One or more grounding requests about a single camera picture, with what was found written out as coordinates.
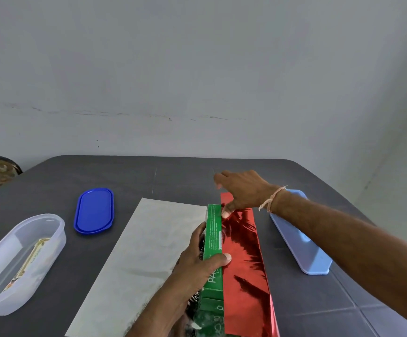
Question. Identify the person's left hand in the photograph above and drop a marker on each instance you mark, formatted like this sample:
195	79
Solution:
189	266

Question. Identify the person's right hand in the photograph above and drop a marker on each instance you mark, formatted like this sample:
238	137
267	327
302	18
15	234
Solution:
247	191

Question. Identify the person's left thumb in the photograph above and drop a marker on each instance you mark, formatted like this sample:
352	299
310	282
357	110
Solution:
221	260

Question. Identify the person's right thumb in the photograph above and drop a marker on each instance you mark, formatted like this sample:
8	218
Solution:
228	209

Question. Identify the red shiny wrapping paper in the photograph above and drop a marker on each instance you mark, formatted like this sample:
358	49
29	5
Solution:
243	263

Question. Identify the long green cardboard box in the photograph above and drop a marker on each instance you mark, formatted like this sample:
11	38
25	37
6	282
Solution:
213	238

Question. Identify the person's right forearm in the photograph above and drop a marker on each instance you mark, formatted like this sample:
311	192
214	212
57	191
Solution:
347	249

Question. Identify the person's left forearm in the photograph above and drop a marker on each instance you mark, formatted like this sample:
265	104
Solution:
157	315

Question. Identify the white paper sheet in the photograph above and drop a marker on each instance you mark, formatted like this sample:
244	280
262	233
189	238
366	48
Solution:
143	256

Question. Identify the light blue plastic container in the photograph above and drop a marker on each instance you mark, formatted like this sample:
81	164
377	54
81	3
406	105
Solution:
300	242

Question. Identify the blue oval plastic lid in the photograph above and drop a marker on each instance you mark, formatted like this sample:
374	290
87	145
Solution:
94	211

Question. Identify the printed paper card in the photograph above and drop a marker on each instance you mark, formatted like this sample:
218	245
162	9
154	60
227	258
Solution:
27	263

